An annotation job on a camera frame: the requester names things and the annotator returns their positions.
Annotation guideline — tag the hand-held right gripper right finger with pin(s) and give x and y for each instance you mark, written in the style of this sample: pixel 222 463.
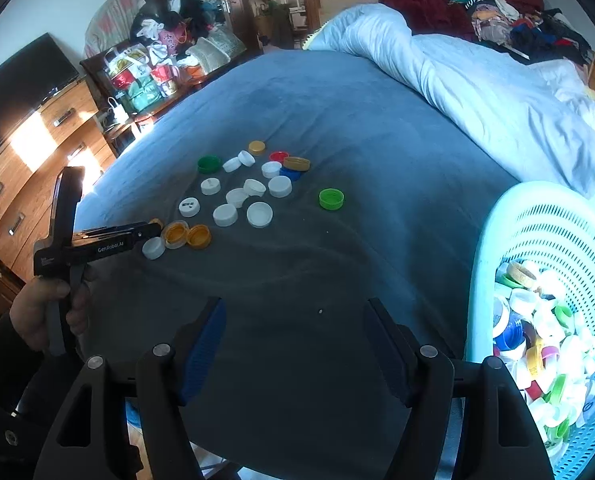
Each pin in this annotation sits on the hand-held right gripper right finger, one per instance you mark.
pixel 387 350

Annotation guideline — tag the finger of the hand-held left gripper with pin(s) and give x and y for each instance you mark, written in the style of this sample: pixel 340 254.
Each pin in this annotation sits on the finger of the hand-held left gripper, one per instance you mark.
pixel 127 231

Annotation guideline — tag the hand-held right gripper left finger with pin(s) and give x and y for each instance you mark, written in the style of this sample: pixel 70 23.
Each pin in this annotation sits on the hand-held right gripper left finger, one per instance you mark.
pixel 205 350

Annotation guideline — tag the orange bottle cap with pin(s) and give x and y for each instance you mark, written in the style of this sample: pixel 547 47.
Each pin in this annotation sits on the orange bottle cap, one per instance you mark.
pixel 156 222

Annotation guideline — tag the group of bottle caps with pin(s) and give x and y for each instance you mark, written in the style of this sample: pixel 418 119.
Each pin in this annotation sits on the group of bottle caps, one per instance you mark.
pixel 260 214

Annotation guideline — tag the heap of mixed bottle caps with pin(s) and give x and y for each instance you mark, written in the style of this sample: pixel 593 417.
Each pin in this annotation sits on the heap of mixed bottle caps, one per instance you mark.
pixel 537 320

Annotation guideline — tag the light blue perforated plastic basket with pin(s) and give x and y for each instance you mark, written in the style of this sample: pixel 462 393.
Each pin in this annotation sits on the light blue perforated plastic basket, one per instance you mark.
pixel 552 230

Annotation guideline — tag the person's left hand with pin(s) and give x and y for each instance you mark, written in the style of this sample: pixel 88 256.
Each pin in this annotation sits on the person's left hand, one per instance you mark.
pixel 29 310

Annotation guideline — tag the wooden dresser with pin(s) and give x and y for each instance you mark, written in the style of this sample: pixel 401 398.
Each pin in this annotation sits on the wooden dresser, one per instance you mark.
pixel 32 160

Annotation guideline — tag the low wooden table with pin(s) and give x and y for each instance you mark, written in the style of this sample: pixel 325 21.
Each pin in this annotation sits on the low wooden table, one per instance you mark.
pixel 142 120

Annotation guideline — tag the pile of bags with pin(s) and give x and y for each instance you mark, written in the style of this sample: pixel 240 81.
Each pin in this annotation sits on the pile of bags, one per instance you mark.
pixel 147 75

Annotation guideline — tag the black television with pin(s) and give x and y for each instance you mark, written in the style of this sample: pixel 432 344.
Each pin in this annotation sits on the black television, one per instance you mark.
pixel 17 95

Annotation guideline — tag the blue bed blanket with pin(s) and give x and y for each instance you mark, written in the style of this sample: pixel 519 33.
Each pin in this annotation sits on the blue bed blanket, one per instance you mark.
pixel 327 125

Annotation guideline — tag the light blue duvet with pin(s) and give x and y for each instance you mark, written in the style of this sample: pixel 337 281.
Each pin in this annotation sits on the light blue duvet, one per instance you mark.
pixel 477 100

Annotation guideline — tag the pale yellow white quilt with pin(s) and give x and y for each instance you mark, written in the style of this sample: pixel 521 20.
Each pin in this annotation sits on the pale yellow white quilt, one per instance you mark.
pixel 577 90

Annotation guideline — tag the dark red blanket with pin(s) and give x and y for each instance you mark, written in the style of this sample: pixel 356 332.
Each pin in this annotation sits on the dark red blanket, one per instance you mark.
pixel 422 10

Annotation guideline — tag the pile of clothes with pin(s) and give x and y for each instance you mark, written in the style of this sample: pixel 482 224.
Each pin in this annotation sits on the pile of clothes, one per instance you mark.
pixel 517 20

